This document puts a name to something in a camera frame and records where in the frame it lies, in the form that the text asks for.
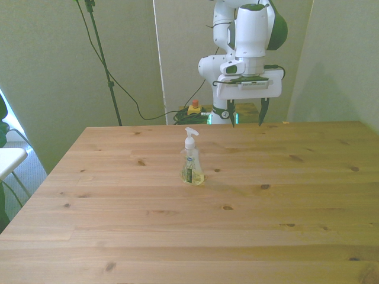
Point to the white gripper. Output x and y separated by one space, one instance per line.
274 85

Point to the clear sanitizer pump bottle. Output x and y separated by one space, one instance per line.
192 168

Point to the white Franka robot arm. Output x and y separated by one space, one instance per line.
250 32

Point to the yellow emergency stop button box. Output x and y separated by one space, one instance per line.
195 109

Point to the white folding chair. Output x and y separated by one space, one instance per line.
12 161

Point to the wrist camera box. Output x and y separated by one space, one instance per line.
253 84

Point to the white vertical wall strip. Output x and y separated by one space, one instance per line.
160 59

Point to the dark camera stand pole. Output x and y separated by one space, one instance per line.
102 59

